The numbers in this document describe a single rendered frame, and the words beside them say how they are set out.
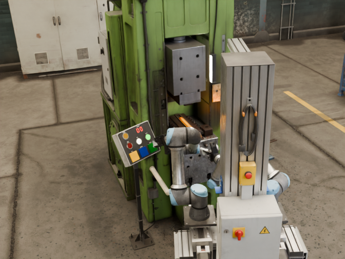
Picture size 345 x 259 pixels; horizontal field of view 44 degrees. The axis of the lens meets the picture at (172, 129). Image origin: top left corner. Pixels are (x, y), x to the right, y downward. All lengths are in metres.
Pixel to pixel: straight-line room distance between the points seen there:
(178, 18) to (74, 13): 5.22
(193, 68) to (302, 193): 2.00
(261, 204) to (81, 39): 6.80
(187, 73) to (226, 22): 0.58
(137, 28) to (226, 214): 1.77
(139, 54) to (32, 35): 5.35
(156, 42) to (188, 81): 0.42
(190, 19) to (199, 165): 1.31
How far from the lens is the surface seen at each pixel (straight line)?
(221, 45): 3.87
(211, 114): 4.05
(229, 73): 2.24
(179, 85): 3.64
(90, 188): 5.02
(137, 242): 4.17
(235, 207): 2.50
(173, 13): 3.64
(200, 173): 4.04
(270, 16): 10.70
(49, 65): 8.92
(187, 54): 3.59
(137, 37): 3.57
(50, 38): 8.78
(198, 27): 3.74
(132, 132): 3.52
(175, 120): 4.10
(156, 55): 3.65
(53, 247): 4.31
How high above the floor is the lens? 2.71
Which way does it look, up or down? 26 degrees down
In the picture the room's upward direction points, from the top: 2 degrees counter-clockwise
